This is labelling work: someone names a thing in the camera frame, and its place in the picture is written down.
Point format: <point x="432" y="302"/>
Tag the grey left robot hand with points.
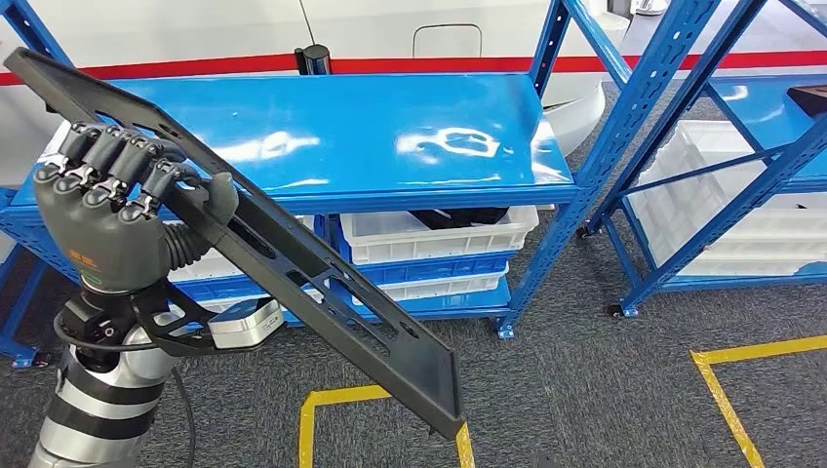
<point x="110" y="239"/>

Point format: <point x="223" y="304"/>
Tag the long black plastic panel part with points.
<point x="387" y="349"/>

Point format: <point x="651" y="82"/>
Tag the blue steel shelf rack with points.
<point x="362" y="116"/>
<point x="756" y="103"/>

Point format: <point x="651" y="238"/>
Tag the dark brown part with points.
<point x="811" y="100"/>

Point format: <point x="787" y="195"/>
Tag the white car with red stripe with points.
<point x="161" y="32"/>

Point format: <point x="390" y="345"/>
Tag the yellow floor tape square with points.
<point x="307" y="426"/>
<point x="714" y="381"/>

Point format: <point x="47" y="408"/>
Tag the grey upright panel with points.
<point x="621" y="6"/>

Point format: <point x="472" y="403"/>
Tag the white rounded base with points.
<point x="651" y="5"/>

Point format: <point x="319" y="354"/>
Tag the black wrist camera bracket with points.
<point x="174" y="336"/>

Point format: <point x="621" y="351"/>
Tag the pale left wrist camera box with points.
<point x="249" y="326"/>

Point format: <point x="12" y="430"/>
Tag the black cylinder post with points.
<point x="315" y="61"/>

